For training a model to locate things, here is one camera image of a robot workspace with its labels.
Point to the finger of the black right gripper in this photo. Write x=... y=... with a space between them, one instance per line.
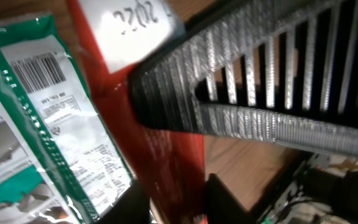
x=276 y=71

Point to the green 3M glove package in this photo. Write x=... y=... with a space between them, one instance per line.
x=58 y=162

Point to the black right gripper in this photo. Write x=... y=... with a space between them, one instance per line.
x=315 y=188

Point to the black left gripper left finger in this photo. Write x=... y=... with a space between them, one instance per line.
x=133 y=207

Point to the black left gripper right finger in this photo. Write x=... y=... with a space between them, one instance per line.
x=220 y=206

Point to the red stick packet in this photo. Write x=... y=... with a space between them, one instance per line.
x=115 y=36

